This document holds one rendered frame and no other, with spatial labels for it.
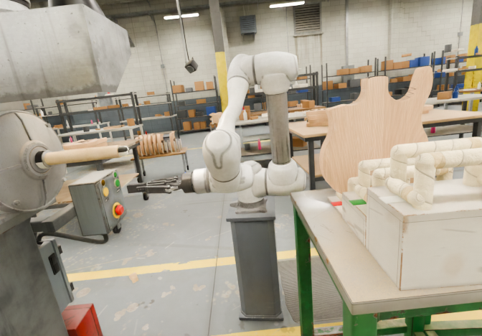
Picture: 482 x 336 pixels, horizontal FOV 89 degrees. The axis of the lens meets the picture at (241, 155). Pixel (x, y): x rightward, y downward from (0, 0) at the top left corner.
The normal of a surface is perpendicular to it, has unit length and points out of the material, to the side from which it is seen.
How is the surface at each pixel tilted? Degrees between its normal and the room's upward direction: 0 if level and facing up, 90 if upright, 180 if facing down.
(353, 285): 0
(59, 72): 90
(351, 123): 90
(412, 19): 90
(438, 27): 90
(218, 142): 53
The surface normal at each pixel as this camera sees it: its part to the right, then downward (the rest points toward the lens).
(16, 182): 0.99, -0.02
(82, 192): 0.02, 0.24
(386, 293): -0.11, -0.97
